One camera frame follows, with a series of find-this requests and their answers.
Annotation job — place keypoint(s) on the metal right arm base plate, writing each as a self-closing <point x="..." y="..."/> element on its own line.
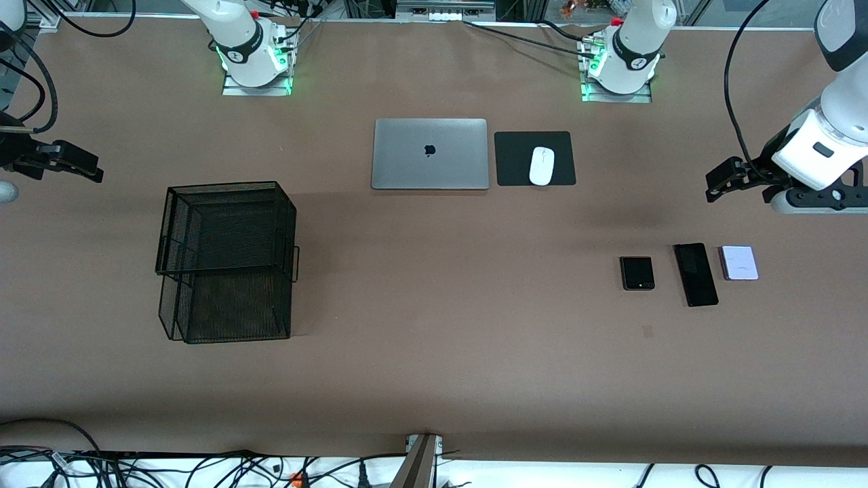
<point x="234" y="91"/>

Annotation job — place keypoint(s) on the long black phone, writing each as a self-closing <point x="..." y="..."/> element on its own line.
<point x="695" y="274"/>

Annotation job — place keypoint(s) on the small black flip phone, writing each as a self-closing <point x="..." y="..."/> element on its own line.
<point x="634" y="271"/>

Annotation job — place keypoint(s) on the aluminium profile post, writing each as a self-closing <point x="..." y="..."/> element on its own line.
<point x="417" y="468"/>

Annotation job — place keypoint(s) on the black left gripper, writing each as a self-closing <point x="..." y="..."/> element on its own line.
<point x="759" y="167"/>

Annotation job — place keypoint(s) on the silver closed laptop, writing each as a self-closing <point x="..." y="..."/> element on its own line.
<point x="407" y="156"/>

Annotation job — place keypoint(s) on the lavender flip phone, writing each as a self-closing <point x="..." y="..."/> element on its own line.
<point x="739" y="264"/>

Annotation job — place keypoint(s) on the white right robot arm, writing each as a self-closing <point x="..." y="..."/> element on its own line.
<point x="247" y="51"/>

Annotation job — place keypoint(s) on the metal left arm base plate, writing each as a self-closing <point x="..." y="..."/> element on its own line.
<point x="644" y="99"/>

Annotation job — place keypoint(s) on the white computer mouse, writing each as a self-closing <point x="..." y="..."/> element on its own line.
<point x="542" y="166"/>

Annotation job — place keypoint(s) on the black mesh two-tier basket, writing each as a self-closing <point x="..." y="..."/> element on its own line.
<point x="224" y="305"/>

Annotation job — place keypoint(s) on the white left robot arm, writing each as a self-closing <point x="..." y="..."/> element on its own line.
<point x="634" y="41"/>

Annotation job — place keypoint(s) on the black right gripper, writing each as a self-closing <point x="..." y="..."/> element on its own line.
<point x="15" y="153"/>

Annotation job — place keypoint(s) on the aluminium frame rail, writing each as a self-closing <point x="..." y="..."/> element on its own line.
<point x="47" y="20"/>

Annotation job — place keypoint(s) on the white grey power strip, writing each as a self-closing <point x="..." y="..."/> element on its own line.
<point x="444" y="15"/>

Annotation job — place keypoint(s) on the black mouse pad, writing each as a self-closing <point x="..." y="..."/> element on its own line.
<point x="512" y="159"/>

